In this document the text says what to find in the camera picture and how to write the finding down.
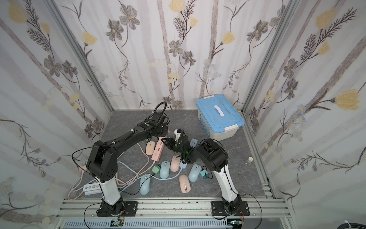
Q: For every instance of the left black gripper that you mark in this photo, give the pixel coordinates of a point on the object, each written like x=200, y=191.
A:
x=161, y=129

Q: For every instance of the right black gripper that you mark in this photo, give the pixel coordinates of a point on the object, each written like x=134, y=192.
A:
x=177, y=143

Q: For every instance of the blue power strip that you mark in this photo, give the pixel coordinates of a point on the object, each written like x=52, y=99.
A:
x=186, y=150

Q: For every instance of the pink power strip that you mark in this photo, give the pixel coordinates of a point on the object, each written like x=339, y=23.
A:
x=158, y=150

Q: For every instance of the pink mouse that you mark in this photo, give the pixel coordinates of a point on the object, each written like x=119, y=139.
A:
x=150, y=148
x=175, y=164
x=184, y=182

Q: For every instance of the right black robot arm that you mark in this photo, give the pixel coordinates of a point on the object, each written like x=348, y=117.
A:
x=215, y=159

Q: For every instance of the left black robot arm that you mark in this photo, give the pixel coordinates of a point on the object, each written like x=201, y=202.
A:
x=103, y=166

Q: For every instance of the blue mouse middle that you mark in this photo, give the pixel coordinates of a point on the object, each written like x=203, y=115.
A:
x=165, y=170

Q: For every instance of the blue mouse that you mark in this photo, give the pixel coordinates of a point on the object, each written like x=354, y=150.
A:
x=165, y=170
x=145, y=184
x=194, y=173

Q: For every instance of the blue mouse right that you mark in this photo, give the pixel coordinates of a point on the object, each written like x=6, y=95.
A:
x=194, y=173

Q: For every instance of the pink mouse front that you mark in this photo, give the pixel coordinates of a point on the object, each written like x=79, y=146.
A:
x=184, y=182

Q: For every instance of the blue mouse front left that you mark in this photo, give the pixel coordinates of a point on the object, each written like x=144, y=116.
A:
x=145, y=184

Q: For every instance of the light green loose charger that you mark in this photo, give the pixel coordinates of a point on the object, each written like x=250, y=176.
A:
x=156, y=169

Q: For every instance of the blue lid storage box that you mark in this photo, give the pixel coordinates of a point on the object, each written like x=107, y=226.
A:
x=218, y=117

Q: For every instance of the white power strip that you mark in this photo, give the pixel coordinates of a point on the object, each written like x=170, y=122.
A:
x=91, y=189

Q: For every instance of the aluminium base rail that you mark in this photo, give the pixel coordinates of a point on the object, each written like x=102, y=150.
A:
x=178, y=213

